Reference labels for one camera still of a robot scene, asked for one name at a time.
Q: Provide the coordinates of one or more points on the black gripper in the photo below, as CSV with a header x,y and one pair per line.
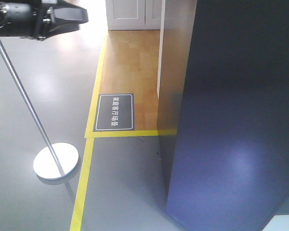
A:
x,y
35,20

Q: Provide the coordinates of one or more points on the silver floor lamp stand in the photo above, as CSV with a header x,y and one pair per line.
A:
x,y
55,161

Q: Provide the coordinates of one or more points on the fridge door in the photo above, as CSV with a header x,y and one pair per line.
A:
x,y
223,114

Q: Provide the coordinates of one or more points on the white panelled cabinet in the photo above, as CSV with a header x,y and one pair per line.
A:
x,y
134,14

